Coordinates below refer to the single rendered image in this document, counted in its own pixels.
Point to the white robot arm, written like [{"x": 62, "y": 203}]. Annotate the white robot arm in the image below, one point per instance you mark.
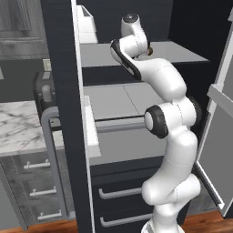
[{"x": 174, "y": 157}]

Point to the grey fridge shelf with seam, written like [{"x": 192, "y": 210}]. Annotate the grey fridge shelf with seam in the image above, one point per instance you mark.
[{"x": 112, "y": 100}]

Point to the grey fridge crisper drawer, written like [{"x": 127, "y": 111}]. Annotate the grey fridge crisper drawer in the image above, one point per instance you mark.
[{"x": 127, "y": 145}]

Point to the grey counter drawer front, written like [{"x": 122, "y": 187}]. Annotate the grey counter drawer front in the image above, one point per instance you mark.
[
  {"x": 45, "y": 207},
  {"x": 39, "y": 183},
  {"x": 33, "y": 173}
]

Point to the grey-lined fridge door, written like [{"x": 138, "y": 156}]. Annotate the grey-lined fridge door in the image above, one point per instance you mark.
[{"x": 217, "y": 148}]

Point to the dark fridge body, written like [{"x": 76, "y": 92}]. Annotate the dark fridge body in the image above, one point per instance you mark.
[{"x": 191, "y": 21}]

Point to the long white door bin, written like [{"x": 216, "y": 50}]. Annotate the long white door bin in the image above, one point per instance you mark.
[{"x": 92, "y": 133}]

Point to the dark freezer drawer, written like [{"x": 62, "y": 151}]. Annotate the dark freezer drawer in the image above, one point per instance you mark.
[
  {"x": 121, "y": 209},
  {"x": 121, "y": 182}
]

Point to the small brown object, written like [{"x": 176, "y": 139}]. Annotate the small brown object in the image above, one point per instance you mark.
[{"x": 149, "y": 50}]

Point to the small white door bin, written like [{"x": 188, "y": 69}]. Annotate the small white door bin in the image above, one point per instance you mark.
[{"x": 86, "y": 27}]

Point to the grey door bin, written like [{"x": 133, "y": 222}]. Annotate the grey door bin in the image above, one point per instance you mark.
[{"x": 220, "y": 95}]

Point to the white wall outlet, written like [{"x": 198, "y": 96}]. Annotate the white wall outlet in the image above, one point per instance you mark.
[{"x": 47, "y": 65}]

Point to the grey wall cupboard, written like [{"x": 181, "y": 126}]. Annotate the grey wall cupboard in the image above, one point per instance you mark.
[{"x": 21, "y": 27}]

